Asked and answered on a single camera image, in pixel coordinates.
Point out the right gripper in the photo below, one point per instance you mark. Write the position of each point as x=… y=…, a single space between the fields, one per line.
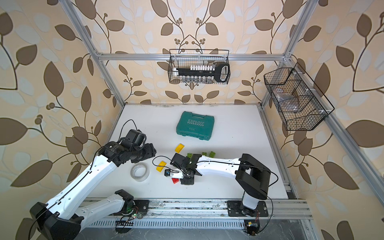
x=189 y=181

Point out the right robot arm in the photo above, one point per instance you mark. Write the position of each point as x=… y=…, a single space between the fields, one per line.
x=250 y=174

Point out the red lego brick lower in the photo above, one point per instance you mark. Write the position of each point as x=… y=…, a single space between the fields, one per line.
x=175 y=180

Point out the black socket set rail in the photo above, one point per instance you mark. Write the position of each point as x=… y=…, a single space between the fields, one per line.
x=216 y=73

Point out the yellow lego brick upper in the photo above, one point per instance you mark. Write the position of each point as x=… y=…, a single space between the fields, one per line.
x=179 y=148

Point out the wire basket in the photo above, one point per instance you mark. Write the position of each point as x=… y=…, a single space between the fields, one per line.
x=299 y=100
x=180 y=58

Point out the right wire basket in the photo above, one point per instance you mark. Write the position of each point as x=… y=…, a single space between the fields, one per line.
x=299 y=100

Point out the yellow lego brick lower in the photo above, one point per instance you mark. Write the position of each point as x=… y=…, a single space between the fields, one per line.
x=161 y=166

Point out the green tool case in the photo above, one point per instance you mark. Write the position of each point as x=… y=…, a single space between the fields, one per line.
x=195 y=125

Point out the green lego brick right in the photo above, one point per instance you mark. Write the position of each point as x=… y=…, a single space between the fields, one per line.
x=212 y=154

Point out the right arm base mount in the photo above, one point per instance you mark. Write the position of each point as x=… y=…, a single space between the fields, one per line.
x=237 y=209

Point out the yellow lego brick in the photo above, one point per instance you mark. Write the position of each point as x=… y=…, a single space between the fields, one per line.
x=179 y=148
x=161 y=166

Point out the back wire basket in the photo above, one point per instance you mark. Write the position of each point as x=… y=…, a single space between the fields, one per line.
x=180 y=58

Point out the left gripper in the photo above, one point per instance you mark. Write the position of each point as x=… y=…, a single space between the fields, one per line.
x=150 y=151

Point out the clear tape roll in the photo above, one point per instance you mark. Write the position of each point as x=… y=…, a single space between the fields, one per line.
x=140 y=172

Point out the clear plastic bag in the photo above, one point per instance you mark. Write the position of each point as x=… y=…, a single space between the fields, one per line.
x=287 y=102

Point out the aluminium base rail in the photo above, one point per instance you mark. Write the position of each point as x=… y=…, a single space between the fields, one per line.
x=277 y=209

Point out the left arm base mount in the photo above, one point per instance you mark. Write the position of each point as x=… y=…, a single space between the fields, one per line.
x=134 y=208

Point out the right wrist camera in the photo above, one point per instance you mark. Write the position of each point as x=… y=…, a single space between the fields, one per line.
x=173 y=174

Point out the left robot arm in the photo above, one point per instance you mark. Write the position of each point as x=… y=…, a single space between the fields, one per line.
x=62 y=217

